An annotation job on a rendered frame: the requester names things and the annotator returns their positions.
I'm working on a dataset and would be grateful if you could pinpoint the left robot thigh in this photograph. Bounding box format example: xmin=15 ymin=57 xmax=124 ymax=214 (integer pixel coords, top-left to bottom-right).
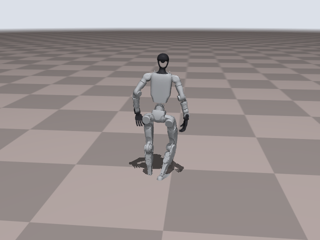
xmin=142 ymin=113 xmax=154 ymax=153

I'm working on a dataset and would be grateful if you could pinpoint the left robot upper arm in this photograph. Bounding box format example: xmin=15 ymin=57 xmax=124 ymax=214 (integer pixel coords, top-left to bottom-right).
xmin=133 ymin=73 xmax=152 ymax=97

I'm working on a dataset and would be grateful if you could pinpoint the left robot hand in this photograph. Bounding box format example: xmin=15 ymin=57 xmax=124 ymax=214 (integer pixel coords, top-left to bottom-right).
xmin=134 ymin=108 xmax=145 ymax=126

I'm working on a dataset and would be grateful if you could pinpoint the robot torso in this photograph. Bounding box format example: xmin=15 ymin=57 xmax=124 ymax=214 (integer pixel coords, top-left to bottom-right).
xmin=150 ymin=70 xmax=172 ymax=123

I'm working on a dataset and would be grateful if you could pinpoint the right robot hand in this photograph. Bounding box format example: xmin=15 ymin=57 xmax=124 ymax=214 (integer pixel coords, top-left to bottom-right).
xmin=179 ymin=114 xmax=189 ymax=132

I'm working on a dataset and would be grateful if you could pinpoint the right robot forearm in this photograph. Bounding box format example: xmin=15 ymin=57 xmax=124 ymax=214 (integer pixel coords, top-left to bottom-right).
xmin=180 ymin=96 xmax=190 ymax=118

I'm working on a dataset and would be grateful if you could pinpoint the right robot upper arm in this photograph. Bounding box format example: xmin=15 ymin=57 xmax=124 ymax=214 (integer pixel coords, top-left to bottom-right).
xmin=171 ymin=75 xmax=186 ymax=102

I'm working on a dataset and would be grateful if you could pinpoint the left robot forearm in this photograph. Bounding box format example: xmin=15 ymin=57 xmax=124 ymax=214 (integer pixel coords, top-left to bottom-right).
xmin=132 ymin=94 xmax=140 ymax=113

